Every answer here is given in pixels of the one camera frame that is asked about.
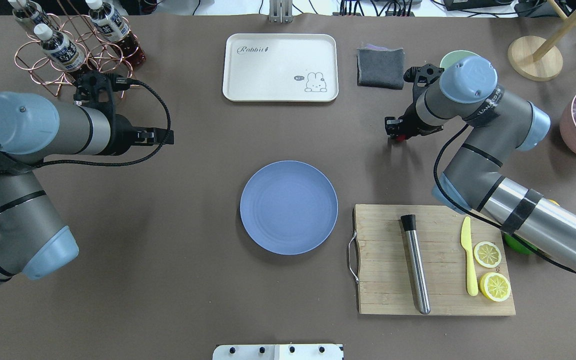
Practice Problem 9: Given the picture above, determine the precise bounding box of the lemon half slice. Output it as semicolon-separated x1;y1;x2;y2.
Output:
478;272;512;302
473;241;502;269

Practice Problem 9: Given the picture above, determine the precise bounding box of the green lime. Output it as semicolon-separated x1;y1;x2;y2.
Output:
502;232;538;255

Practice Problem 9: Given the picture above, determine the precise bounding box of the blue plate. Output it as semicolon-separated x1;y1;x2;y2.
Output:
238;161;339;256

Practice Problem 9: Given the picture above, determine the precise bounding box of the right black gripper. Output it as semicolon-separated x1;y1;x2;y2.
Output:
384;104;444;141

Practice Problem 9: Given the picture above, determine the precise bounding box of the cream rabbit tray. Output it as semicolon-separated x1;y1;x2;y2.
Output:
222;33;339;103

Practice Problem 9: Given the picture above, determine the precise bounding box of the green bowl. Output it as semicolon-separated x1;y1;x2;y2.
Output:
439;49;478;71

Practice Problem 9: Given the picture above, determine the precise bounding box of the tea bottle middle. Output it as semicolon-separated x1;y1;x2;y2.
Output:
86;0;146;69

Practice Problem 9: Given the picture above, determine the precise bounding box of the tea bottle front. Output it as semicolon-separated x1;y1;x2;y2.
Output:
34;23;93;80

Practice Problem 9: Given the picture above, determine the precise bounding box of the wooden cup tree stand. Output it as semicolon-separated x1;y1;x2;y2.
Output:
507;0;576;82

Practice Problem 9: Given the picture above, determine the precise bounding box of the grey folded cloth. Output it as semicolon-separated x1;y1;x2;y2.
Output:
356;44;406;90

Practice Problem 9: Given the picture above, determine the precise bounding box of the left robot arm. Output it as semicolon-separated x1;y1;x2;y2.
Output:
0;91;174;285

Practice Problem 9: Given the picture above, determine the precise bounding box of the aluminium frame post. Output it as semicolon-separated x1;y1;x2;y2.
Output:
268;0;294;24

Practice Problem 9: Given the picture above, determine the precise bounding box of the yellow plastic knife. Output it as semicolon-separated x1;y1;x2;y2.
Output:
460;216;479;297

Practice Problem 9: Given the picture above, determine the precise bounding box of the copper wire bottle rack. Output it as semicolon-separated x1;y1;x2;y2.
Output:
9;0;147;97

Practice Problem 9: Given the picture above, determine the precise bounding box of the tea bottle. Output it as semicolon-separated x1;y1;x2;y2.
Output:
86;0;146;69
8;0;58;37
34;23;93;80

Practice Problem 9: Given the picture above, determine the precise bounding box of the wooden cutting board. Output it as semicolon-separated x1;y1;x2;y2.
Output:
353;203;516;317

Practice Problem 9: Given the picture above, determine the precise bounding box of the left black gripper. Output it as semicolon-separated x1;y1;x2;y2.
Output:
112;114;175;156

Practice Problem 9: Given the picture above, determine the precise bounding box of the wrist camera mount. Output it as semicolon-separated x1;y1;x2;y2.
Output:
73;70;134;120
403;63;445;102

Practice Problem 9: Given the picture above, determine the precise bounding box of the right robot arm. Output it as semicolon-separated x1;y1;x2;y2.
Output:
384;55;576;272

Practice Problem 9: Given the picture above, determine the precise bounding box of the tea bottle back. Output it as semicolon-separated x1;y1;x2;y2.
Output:
8;0;58;37

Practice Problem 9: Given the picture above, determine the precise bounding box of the steel muddler black cap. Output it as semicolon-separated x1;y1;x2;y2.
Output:
400;214;431;315

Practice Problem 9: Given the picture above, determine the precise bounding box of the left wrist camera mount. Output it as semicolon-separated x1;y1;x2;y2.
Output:
73;70;134;120

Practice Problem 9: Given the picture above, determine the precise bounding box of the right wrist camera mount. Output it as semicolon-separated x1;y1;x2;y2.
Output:
403;63;445;102

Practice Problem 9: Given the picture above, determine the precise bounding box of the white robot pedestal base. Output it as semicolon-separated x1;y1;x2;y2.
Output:
212;342;345;360

